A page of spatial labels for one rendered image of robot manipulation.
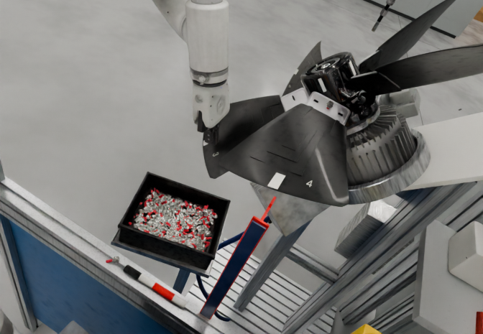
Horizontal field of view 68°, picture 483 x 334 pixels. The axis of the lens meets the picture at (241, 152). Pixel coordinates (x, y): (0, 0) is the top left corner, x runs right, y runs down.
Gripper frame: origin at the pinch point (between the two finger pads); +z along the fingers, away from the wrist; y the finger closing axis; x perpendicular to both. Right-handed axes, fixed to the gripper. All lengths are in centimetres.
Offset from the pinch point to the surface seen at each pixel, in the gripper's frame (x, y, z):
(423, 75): -41.4, 7.9, -21.9
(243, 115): -5.2, 6.9, -3.6
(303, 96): -18.7, 10.9, -10.3
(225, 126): -1.4, 4.7, -0.3
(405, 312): -60, 14, 57
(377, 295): -55, 39, 88
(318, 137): -27.1, -8.1, -13.1
